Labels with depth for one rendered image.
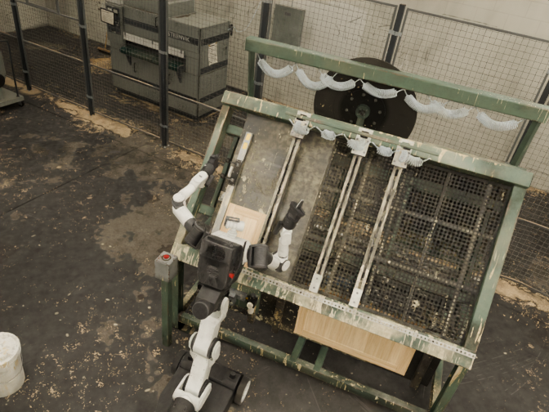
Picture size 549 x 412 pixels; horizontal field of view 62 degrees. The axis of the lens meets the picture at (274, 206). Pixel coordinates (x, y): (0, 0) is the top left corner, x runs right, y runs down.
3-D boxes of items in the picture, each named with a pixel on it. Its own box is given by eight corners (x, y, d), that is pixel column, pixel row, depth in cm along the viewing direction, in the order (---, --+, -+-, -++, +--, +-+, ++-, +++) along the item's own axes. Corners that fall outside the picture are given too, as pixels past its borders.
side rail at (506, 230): (460, 344, 305) (463, 347, 294) (509, 188, 311) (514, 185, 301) (472, 349, 303) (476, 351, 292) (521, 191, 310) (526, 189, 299)
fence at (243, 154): (206, 252, 343) (204, 252, 339) (247, 132, 349) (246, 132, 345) (212, 254, 342) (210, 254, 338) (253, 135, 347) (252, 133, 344)
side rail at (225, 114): (180, 242, 355) (174, 241, 344) (227, 109, 361) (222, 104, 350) (186, 244, 353) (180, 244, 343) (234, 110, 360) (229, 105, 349)
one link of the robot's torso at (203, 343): (209, 364, 300) (222, 303, 285) (185, 354, 305) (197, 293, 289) (219, 351, 314) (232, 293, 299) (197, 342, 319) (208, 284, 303)
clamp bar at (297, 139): (247, 266, 335) (238, 266, 312) (300, 114, 342) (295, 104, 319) (261, 271, 332) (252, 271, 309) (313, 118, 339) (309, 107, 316)
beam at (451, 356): (174, 257, 354) (168, 256, 343) (179, 242, 355) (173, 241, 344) (467, 367, 302) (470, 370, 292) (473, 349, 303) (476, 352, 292)
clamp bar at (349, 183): (306, 288, 324) (301, 290, 301) (359, 131, 331) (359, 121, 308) (320, 293, 322) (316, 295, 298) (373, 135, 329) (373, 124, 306)
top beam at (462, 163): (224, 106, 355) (220, 101, 346) (228, 94, 356) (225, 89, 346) (524, 190, 304) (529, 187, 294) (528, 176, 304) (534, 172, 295)
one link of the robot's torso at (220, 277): (231, 302, 271) (246, 245, 264) (180, 282, 279) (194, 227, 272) (248, 287, 299) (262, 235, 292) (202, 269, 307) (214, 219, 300)
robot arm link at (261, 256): (272, 269, 286) (264, 264, 274) (259, 270, 289) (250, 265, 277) (273, 251, 290) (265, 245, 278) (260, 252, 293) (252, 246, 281)
